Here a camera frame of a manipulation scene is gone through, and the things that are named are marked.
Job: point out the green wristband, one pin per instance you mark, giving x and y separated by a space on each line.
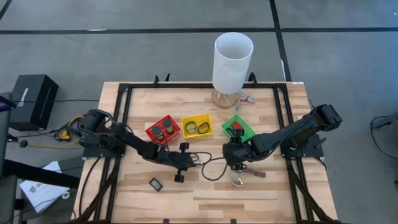
186 127

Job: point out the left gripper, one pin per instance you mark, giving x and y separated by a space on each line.
177 160

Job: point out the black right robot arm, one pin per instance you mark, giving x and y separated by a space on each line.
295 132

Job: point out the black frame clamp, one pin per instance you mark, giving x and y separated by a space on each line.
156 80
253 77

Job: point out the green plastic basket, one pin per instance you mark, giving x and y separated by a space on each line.
248 130

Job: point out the black round plug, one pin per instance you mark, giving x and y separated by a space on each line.
23 143

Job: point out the white shade table lamp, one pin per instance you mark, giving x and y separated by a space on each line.
231 68

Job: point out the black screen device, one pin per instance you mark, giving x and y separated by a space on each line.
155 184

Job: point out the white paper sheets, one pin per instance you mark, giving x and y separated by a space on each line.
43 193

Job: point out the small red box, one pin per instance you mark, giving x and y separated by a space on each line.
237 125

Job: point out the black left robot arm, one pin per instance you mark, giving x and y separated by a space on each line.
130 140

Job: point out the dark side table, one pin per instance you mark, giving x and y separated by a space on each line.
7 193

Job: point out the yellow plastic basket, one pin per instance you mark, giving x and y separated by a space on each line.
196 135

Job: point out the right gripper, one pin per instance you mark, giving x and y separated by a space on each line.
237 154

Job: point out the black cardboard box white print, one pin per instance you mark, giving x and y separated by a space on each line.
31 99

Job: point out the red plastic basket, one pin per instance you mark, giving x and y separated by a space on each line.
175 132

